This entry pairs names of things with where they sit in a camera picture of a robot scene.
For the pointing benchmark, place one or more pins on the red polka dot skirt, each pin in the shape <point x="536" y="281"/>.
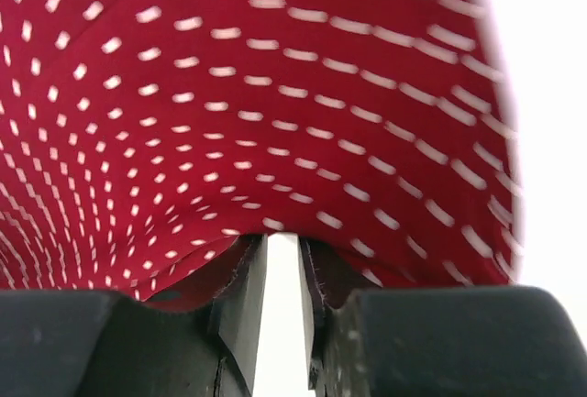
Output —
<point x="141" y="138"/>

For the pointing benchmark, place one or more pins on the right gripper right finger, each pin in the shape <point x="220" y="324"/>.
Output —
<point x="362" y="340"/>

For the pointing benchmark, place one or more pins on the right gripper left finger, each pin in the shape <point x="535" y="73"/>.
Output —
<point x="197" y="338"/>

